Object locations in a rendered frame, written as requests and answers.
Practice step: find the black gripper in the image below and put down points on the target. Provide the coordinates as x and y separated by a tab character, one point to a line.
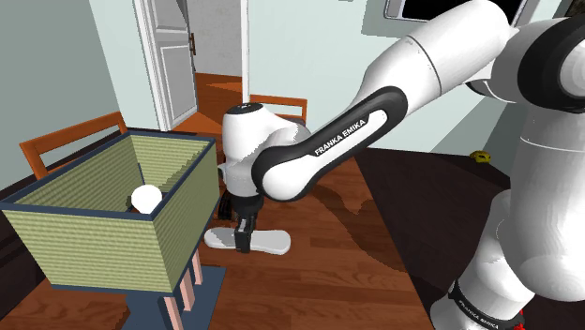
247	204

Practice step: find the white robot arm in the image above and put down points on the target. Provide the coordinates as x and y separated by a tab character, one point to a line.
457	50

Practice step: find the white flat oblong object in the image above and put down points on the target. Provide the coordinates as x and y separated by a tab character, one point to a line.
269	241

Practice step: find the white ball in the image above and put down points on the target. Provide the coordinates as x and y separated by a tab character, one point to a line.
146	199

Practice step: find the orange wooden chair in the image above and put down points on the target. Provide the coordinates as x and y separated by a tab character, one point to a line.
68	135
278	99

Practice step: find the white panelled door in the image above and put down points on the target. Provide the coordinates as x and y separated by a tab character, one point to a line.
176	68

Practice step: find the small yellow object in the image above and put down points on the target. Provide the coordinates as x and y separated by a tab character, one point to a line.
480	157

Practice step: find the green bin with blue frame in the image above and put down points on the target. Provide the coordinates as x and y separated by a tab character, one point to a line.
91	247

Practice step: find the dark window with white frame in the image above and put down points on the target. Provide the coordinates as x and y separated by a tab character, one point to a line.
411	9

